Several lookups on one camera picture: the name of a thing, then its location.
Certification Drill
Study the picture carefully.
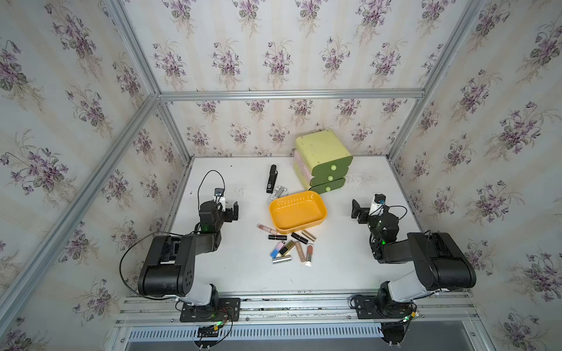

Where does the pink gradient lip gloss tube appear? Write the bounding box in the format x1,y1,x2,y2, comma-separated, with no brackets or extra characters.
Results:
257,224,277,235

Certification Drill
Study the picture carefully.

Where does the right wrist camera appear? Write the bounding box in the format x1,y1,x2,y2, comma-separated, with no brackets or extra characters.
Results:
369,193,386,216

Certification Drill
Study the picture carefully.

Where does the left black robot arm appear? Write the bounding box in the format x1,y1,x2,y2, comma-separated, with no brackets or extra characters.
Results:
137,200,239,310

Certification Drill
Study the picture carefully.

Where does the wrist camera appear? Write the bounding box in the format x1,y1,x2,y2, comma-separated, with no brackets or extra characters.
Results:
369,193,386,216
215,188,226,211

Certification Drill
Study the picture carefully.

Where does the black lipstick gold band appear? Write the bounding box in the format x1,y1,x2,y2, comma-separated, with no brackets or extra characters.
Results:
291,233,309,244

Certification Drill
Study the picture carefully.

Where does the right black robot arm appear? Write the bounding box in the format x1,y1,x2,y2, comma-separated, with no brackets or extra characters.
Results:
351,194,477,321

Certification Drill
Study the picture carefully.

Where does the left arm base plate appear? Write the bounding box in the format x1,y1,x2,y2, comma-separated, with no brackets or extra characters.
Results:
179,298,241,323

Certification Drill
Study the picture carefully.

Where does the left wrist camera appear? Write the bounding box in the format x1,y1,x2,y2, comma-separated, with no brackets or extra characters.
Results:
215,188,226,211

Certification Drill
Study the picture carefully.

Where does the aluminium front rail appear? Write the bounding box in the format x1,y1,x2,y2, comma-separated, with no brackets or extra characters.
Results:
105,291,494,350

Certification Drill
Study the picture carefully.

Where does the green pink drawer organizer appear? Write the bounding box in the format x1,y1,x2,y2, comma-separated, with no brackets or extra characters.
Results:
294,130,354,194

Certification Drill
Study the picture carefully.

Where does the silver cylinder lipstick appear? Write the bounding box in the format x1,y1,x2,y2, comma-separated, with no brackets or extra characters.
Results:
272,255,292,264

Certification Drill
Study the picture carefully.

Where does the champagne gold lipstick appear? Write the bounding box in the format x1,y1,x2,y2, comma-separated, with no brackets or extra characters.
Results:
301,230,316,242

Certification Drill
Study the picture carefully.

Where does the yellow plastic storage box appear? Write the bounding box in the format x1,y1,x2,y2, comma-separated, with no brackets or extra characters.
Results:
269,191,327,234

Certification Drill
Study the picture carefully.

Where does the beige matte lipstick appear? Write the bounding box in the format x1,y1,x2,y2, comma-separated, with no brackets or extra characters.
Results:
295,241,306,263

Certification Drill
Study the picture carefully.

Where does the black stapler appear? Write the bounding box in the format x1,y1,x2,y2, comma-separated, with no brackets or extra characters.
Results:
266,165,278,194

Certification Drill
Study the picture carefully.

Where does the short black lipstick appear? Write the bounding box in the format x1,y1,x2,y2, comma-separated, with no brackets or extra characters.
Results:
268,235,288,241

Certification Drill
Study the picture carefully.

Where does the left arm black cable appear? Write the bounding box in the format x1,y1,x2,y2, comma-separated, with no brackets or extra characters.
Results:
119,170,226,301

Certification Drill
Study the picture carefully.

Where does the red silver lipstick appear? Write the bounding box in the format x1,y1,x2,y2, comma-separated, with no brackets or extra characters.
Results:
304,245,314,266

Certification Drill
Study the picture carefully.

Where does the blue pink gradient lipstick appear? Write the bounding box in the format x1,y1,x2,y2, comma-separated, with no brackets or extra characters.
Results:
270,241,285,259

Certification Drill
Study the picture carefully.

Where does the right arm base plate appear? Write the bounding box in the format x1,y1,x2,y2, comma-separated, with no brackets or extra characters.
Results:
349,295,417,321

